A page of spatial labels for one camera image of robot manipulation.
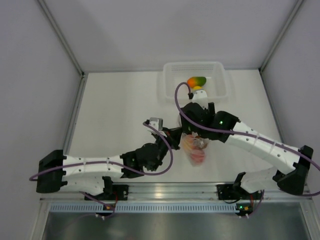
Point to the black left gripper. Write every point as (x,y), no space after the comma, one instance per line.
(173,137)

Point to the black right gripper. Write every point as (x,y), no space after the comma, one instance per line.
(210,108)

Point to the orange peach fake fruit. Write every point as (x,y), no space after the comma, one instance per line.
(187,142)

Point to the clear zip top bag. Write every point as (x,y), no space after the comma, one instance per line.
(200,143)

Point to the yellow fake pepper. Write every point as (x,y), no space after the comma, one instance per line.
(197,88)

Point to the orange green fake mango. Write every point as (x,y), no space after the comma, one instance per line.
(196,81)

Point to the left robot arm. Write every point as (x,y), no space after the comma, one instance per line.
(58,172)

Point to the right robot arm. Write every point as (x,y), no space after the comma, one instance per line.
(290,165)

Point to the white plastic basket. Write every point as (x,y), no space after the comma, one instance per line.
(209,76)

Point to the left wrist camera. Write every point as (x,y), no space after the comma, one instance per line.
(156,123)

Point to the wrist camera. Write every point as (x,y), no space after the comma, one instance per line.
(200,97)
(156,123)

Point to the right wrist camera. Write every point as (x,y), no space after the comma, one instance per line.
(200,97)

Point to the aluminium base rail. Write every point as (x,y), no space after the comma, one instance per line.
(173,192)

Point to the white slotted cable duct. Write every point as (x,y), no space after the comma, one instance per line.
(136,207)

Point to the aluminium frame rail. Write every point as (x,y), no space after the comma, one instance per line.
(60,36)

